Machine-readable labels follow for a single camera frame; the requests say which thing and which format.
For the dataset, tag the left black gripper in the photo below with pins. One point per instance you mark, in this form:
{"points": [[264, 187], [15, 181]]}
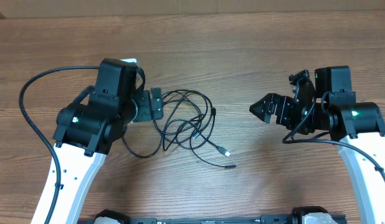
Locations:
{"points": [[146, 112]]}

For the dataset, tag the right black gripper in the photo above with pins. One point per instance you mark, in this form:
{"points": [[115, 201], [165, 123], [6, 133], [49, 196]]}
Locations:
{"points": [[283, 105]]}

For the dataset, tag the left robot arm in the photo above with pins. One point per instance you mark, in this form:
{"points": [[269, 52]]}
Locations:
{"points": [[85, 132]]}

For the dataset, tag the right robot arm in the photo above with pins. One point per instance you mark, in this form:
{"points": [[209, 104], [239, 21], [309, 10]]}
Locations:
{"points": [[325, 111]]}

